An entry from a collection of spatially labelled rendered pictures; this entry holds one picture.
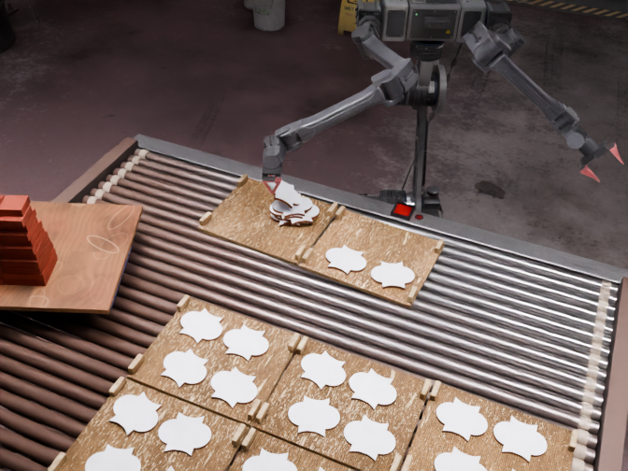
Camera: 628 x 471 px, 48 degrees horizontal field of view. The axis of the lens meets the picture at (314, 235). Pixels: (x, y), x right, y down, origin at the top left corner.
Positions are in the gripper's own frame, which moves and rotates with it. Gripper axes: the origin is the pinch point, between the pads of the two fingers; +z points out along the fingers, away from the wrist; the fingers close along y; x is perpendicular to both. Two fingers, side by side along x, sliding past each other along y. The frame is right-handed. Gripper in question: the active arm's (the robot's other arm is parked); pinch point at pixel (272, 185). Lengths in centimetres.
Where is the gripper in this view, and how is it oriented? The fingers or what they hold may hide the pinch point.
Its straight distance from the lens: 254.6
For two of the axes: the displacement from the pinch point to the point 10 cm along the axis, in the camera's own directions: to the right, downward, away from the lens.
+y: 0.1, -6.6, 7.5
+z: -0.2, 7.5, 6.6
